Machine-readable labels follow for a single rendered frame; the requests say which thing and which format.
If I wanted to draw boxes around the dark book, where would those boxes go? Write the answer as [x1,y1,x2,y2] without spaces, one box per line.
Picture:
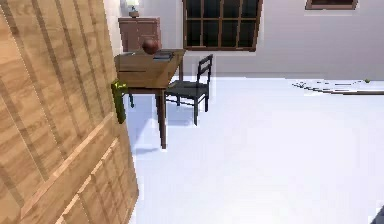
[152,50,175,61]

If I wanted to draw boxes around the black wooden chair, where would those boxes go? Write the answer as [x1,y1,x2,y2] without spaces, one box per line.
[165,54,214,127]

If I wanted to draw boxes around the brown chest of drawers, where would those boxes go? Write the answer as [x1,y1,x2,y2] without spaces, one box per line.
[118,16,163,54]

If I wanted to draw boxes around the brown ball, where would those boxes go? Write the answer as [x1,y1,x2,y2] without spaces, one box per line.
[141,38,160,56]

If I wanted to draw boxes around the brass door handle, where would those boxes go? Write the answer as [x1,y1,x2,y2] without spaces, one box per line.
[111,79,129,125]

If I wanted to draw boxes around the white table lamp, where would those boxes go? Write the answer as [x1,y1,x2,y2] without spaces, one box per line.
[125,0,141,19]

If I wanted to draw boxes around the small brown framed window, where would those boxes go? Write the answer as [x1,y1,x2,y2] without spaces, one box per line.
[305,0,359,11]

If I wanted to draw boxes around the dark brown framed window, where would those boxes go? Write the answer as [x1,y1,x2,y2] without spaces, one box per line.
[182,0,264,53]

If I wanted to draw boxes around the light wooden room door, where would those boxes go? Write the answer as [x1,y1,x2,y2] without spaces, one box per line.
[0,0,140,224]

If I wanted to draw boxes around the brown wooden table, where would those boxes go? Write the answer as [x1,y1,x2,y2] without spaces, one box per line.
[113,48,187,150]

